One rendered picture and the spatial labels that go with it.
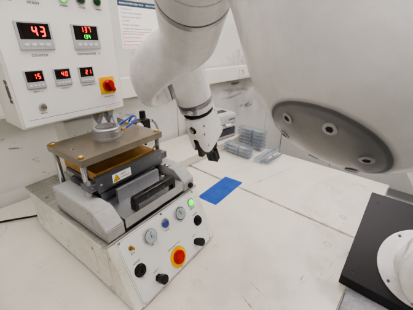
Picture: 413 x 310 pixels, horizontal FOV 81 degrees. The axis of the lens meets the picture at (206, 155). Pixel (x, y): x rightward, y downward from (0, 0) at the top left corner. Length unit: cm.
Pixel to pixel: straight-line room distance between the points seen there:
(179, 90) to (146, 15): 99
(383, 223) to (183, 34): 74
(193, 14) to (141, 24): 118
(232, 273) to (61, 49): 81
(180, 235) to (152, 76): 51
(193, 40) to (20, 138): 103
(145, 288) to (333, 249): 60
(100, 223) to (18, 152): 71
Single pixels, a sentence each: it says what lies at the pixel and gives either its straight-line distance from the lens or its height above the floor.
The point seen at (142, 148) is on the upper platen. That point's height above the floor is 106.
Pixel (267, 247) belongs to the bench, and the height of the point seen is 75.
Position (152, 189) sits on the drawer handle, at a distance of 68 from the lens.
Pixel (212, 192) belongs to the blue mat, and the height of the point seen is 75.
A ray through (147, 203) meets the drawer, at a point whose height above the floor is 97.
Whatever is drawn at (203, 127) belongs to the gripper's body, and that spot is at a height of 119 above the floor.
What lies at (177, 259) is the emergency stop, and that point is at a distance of 77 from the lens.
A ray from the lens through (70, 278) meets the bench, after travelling 88.
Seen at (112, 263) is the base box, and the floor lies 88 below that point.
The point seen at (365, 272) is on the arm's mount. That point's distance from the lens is 84.
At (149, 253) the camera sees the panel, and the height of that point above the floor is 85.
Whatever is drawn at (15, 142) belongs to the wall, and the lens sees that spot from 126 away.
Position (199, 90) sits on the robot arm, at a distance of 54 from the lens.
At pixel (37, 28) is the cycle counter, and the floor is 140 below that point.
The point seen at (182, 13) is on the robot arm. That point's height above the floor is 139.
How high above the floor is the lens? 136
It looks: 25 degrees down
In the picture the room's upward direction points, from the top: straight up
